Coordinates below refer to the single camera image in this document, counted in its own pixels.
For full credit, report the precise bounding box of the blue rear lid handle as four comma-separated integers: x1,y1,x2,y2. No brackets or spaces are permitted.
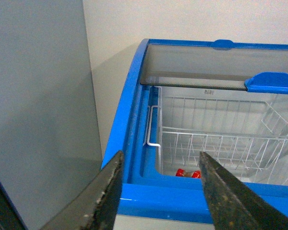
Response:
210,39,235,50

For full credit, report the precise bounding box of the red ice tea bottle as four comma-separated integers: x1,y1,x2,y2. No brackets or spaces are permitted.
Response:
175,168,201,179

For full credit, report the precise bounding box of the glass sliding freezer lid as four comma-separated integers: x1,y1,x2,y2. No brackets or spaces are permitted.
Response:
140,71,251,92

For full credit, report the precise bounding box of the rear glass freezer lid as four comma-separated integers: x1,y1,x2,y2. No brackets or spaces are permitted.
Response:
143,45,288,80

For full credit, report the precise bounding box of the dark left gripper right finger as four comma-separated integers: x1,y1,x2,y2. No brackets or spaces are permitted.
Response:
199,151,288,230

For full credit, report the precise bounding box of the white wire freezer basket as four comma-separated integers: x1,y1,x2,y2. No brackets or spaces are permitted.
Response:
146,86,288,186

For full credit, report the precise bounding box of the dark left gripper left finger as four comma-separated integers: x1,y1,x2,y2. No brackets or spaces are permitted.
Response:
42,150,124,230

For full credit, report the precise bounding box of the blue lid handle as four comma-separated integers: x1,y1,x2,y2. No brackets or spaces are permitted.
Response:
244,72,288,94
210,39,235,50

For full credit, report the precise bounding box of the white chest freezer blue rim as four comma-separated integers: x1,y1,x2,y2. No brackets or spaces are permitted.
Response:
103,39,288,224

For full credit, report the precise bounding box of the grey cabinet beside freezer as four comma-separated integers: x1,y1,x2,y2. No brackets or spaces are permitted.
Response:
0,0,102,230

